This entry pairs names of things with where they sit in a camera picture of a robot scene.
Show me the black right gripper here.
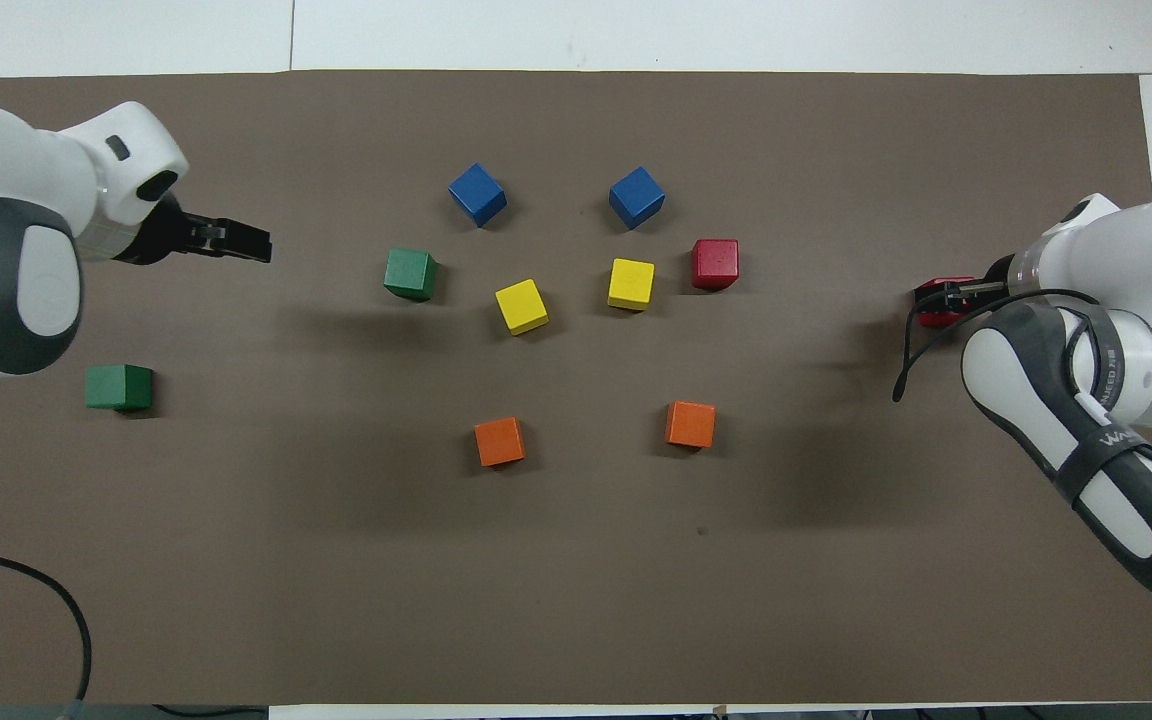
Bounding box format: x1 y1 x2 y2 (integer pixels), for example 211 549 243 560
921 255 1022 314

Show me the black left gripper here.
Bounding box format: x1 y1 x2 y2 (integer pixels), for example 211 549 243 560
179 212 273 264

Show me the red wooden cube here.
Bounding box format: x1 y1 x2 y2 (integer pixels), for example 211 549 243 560
691 238 740 291
913 276 978 330

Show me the green wooden cube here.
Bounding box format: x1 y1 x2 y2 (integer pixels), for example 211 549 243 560
85 364 155 412
383 247 439 303

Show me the blue wooden cube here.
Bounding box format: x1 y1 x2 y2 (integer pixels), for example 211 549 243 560
608 165 667 231
448 162 509 229

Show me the yellow wooden cube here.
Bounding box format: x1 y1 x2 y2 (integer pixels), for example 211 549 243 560
494 278 550 336
607 257 656 312

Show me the orange wooden cube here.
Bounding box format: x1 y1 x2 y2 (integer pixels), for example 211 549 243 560
474 416 526 468
665 400 717 449

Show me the brown table mat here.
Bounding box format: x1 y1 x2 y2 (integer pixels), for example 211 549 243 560
0 70 1152 707

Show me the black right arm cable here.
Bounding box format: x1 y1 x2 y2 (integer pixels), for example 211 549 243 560
892 288 1103 404

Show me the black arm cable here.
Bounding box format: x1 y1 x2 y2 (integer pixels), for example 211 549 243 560
0 544 93 703
892 288 1103 404

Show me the black printed wrist strap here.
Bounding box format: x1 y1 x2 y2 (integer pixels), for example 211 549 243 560
1064 300 1152 423

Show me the black printed forearm strap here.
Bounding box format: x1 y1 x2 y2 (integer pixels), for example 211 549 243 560
1050 423 1152 503

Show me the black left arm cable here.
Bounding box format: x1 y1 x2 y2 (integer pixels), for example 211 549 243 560
0 544 93 703

